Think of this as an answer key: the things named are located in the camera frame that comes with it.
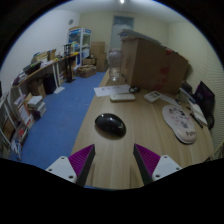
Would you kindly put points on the white remote with buttons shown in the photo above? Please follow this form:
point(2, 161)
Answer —
point(152, 96)

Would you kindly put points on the pile of books and papers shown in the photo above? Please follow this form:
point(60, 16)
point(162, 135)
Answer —
point(136, 34)

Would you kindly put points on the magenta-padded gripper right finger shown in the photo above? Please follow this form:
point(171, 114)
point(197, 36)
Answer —
point(165, 165)

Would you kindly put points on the open cardboard box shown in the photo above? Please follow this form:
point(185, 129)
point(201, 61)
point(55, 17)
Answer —
point(86, 71)

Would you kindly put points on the clear plastic jar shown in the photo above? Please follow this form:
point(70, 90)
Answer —
point(115, 65)

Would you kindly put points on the large cardboard box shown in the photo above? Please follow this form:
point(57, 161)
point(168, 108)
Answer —
point(153, 65)

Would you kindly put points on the white bookshelf unit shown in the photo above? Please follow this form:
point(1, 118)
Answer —
point(13, 126)

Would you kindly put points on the black bin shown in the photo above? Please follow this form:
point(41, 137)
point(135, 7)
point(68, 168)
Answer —
point(49, 83)

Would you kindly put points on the white printed mouse pad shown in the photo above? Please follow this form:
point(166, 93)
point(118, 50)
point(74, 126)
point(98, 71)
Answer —
point(178, 121)

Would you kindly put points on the round wall clock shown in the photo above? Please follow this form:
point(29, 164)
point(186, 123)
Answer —
point(71, 21)

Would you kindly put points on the ceiling light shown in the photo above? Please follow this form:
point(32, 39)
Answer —
point(121, 1)

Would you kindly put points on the white paper with writing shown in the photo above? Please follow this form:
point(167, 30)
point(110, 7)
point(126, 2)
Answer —
point(108, 90)

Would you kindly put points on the long cluttered wall desk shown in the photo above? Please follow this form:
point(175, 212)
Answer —
point(36, 71)

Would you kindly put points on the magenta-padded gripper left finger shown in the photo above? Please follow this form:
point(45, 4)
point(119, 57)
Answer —
point(62, 166)

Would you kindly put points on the blue white display cabinet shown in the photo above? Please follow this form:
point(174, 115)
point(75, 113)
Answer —
point(80, 43)

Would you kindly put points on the black metal stand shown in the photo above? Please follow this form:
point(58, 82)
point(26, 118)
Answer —
point(69, 63)

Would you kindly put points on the flat white remote control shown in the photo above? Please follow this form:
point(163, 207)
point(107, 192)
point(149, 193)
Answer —
point(122, 97)

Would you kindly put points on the stack of books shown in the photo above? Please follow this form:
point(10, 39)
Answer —
point(37, 105)

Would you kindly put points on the pale door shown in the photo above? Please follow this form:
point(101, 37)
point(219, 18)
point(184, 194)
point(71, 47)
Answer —
point(122, 25)

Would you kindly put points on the black computer mouse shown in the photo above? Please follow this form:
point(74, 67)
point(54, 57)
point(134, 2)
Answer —
point(110, 124)

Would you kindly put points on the stacked cardboard boxes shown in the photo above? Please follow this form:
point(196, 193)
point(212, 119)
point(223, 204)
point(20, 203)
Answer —
point(99, 55)

